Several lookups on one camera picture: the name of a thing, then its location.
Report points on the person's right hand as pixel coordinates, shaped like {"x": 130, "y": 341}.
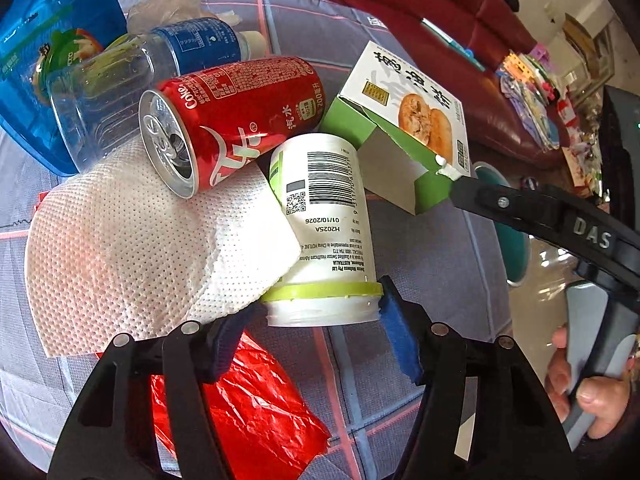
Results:
{"x": 600, "y": 402}

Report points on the teal plastic bin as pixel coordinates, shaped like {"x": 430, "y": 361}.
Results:
{"x": 515, "y": 250}

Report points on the blue plastic tray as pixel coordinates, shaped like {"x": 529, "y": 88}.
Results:
{"x": 30, "y": 60}

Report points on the clear bottle blue label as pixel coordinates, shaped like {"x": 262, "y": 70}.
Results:
{"x": 100, "y": 95}

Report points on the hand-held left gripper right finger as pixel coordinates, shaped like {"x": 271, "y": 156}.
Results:
{"x": 400, "y": 345}

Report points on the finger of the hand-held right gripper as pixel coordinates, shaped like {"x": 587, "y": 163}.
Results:
{"x": 505, "y": 205}

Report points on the white paper towel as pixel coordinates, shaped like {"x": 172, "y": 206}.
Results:
{"x": 125, "y": 250}

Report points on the red soda can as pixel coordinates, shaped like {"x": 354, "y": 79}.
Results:
{"x": 235, "y": 110}

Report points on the thin book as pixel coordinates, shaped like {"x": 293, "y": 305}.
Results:
{"x": 450, "y": 40}

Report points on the white supplement bottle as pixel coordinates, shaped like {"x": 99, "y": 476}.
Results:
{"x": 325, "y": 240}

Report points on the pile of colourful packets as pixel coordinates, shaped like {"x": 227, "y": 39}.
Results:
{"x": 530, "y": 95}

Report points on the clear plastic bag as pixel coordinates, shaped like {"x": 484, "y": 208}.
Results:
{"x": 165, "y": 10}

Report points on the red plastic bag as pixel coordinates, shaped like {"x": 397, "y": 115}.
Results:
{"x": 250, "y": 410}

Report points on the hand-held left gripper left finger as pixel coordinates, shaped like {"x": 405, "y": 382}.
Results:
{"x": 227, "y": 341}

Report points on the plaid cloth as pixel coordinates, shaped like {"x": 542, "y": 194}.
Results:
{"x": 300, "y": 25}

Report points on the green white pastry box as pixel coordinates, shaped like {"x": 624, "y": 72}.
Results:
{"x": 400, "y": 90}

